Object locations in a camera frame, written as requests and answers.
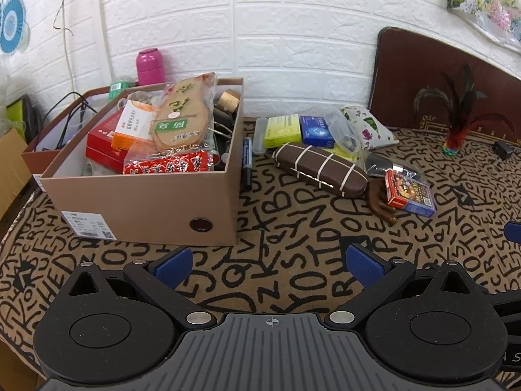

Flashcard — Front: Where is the brown wooden comb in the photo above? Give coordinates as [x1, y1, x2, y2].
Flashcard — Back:
[366, 178, 397, 226]

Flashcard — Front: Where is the playing card box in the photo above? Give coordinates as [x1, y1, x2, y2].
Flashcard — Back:
[384, 169, 436, 218]

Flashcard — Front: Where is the brown striped glasses case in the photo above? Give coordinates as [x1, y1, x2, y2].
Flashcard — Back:
[274, 142, 369, 199]

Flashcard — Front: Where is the clear plastic container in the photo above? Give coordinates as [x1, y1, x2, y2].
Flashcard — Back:
[324, 109, 361, 153]

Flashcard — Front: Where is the blue medicine box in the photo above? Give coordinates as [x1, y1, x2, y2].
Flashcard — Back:
[299, 116, 335, 148]

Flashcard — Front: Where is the small black adapter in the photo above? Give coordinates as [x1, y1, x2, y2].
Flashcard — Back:
[492, 141, 514, 161]

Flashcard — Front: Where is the letter pattern table mat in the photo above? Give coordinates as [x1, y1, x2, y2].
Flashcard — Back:
[1, 130, 520, 370]

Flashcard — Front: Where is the black item in plastic bag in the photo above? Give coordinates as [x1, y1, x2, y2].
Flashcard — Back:
[364, 153, 422, 180]

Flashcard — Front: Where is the brown cardboard box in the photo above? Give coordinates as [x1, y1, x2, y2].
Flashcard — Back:
[41, 102, 244, 245]

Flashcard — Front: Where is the red snack packet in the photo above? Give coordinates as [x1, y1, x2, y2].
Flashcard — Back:
[123, 151, 214, 175]

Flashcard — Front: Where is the feather shuttlecock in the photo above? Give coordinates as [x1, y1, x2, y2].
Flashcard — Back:
[413, 63, 516, 157]

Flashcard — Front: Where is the white patterned fabric pouch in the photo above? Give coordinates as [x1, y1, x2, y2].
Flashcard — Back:
[341, 106, 399, 150]

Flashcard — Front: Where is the red box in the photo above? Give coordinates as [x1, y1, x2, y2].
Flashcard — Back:
[86, 110, 128, 174]

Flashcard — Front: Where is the tan snack packet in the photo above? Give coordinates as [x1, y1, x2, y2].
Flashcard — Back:
[150, 72, 217, 151]

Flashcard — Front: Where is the black marker pen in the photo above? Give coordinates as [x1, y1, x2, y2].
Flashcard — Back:
[241, 137, 253, 192]

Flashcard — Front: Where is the orange white packet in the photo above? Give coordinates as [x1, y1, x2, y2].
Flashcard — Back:
[111, 100, 156, 150]

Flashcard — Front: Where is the yellow-green medicine box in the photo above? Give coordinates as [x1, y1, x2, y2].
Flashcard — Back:
[264, 114, 301, 149]

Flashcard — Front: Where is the dark wooden chair back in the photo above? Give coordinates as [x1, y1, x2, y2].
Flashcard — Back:
[368, 26, 520, 144]

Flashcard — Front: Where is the pink thermos bottle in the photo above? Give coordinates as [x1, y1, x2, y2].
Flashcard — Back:
[136, 48, 165, 86]

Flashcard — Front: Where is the blue white fan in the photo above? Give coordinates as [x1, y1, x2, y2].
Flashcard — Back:
[0, 0, 30, 56]

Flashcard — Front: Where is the white wall cable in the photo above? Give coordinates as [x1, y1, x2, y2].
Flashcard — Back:
[51, 0, 79, 94]

